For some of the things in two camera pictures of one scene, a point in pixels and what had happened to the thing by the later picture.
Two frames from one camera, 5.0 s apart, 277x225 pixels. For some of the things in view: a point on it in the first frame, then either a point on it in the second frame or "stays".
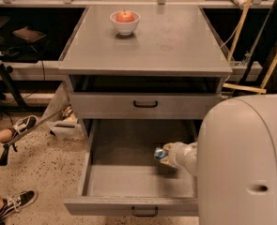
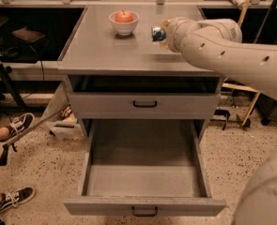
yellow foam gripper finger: x=169 y=146 → x=166 y=22
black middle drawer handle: x=145 y=215 stays
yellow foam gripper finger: x=166 y=160 → x=163 y=45
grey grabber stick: x=9 y=143 stays
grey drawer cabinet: x=140 y=78 stays
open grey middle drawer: x=120 y=175 stays
